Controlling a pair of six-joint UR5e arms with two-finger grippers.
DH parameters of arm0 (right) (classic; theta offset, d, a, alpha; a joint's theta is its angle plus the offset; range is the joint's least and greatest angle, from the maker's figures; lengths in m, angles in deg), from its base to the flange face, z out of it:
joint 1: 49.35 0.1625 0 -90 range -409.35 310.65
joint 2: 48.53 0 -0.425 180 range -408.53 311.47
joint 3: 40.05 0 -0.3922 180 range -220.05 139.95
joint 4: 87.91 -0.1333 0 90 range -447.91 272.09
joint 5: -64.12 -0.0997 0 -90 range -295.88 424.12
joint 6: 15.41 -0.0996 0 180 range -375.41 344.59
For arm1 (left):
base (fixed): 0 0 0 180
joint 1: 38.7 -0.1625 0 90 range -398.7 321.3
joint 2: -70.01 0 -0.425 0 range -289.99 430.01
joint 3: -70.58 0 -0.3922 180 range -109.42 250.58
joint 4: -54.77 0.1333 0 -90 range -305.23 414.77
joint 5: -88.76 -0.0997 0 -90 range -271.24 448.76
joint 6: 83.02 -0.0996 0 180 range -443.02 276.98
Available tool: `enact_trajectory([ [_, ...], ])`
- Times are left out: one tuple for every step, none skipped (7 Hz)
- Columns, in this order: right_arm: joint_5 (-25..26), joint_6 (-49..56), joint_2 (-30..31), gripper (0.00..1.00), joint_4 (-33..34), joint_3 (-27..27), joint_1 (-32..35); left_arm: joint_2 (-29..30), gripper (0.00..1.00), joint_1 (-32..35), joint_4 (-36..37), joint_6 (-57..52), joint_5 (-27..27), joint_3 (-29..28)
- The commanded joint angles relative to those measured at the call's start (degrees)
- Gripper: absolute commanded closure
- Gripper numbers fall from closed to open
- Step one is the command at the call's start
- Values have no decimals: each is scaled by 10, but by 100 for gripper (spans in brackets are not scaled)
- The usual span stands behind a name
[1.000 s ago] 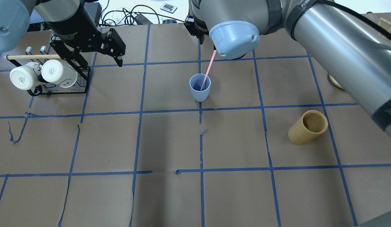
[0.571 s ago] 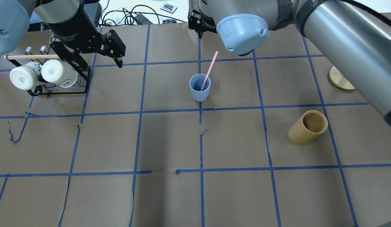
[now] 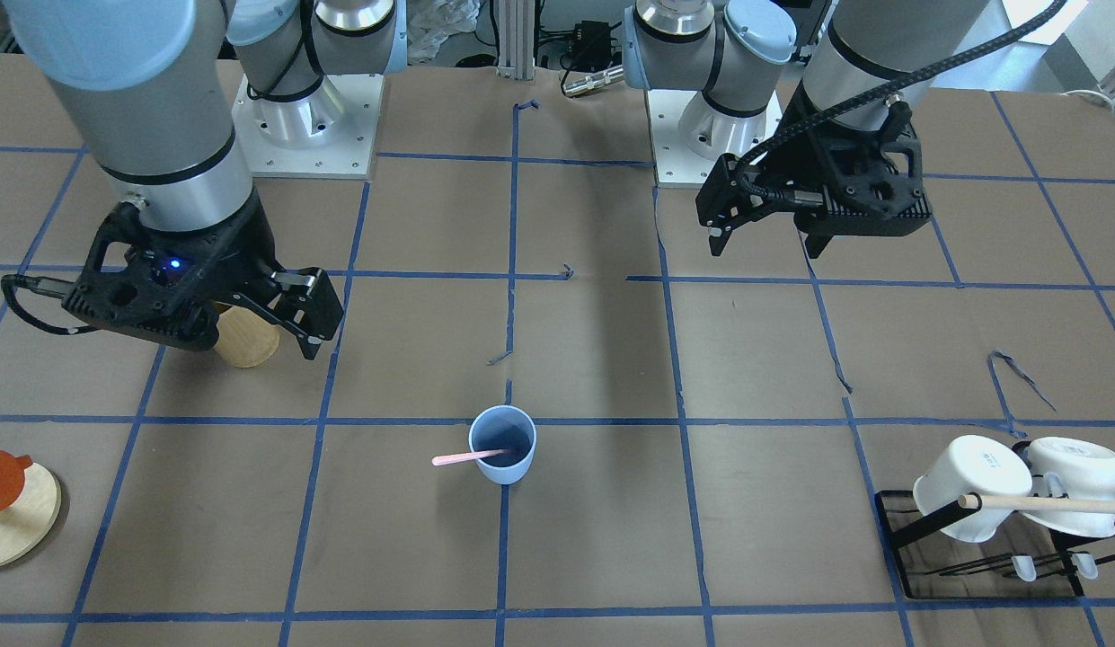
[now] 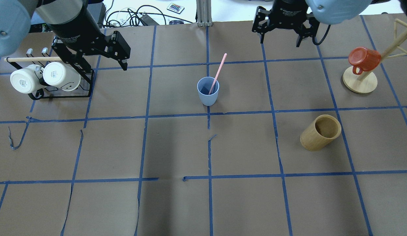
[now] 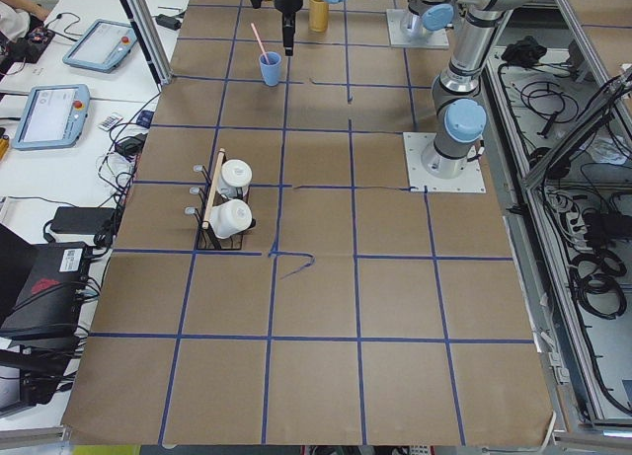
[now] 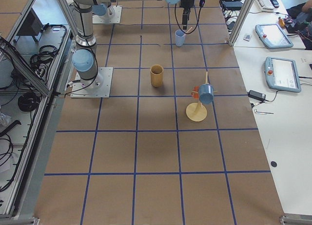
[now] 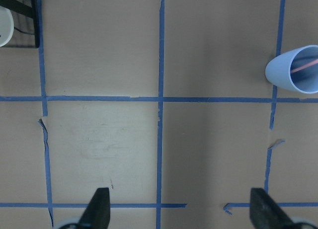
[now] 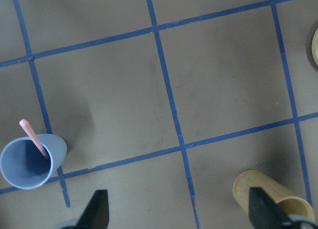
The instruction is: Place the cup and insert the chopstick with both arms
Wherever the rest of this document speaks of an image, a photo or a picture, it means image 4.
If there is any light blue plastic cup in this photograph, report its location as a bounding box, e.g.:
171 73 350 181
197 77 219 106

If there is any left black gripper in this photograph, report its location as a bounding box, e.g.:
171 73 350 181
43 5 131 74

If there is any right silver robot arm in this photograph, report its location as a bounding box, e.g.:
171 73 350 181
252 0 383 47

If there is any small remote control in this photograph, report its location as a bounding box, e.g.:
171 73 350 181
166 3 185 14

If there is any white mug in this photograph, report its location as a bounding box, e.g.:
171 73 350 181
43 62 81 91
10 64 45 94

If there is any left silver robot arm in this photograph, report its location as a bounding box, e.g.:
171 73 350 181
0 0 131 73

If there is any black wire cup rack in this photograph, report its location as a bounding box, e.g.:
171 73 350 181
27 44 94 100

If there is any white mug near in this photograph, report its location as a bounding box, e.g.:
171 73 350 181
10 64 45 94

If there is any white mug far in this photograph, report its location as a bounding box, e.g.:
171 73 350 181
43 62 81 91

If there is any bamboo cylinder holder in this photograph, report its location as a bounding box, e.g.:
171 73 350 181
300 114 342 151

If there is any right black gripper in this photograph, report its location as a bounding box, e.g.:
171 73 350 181
252 0 319 47

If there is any orange mug on stand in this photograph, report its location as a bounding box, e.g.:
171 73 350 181
348 47 382 75

